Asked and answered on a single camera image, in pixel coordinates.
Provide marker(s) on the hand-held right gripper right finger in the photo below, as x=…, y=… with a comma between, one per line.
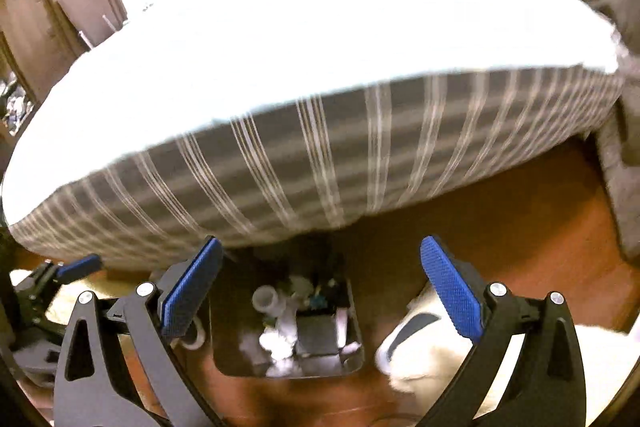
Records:
x=452, y=287

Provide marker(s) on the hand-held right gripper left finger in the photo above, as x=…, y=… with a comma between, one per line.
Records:
x=192, y=292

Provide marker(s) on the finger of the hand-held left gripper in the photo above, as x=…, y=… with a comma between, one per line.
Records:
x=80, y=267

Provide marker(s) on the black trash bin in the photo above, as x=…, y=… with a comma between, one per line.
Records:
x=235, y=347

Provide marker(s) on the white plastic tube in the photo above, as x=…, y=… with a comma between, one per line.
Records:
x=267, y=299

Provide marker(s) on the white grey slipper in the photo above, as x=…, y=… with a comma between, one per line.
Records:
x=410, y=357

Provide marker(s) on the crumpled white tissue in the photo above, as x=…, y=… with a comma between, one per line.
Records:
x=275, y=347

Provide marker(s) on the clear plastic cup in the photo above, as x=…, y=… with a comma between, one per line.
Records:
x=301, y=288

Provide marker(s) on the white paper strip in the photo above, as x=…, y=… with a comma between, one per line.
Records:
x=342, y=324

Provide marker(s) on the grey cardboard box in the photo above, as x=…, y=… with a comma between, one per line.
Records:
x=316, y=335

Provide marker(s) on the cream fluffy rug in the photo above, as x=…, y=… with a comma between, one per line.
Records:
x=595, y=367

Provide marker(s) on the plaid covered mattress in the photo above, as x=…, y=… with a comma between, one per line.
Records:
x=300, y=167

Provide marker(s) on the bed with striped sheet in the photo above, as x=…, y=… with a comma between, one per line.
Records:
x=300, y=32

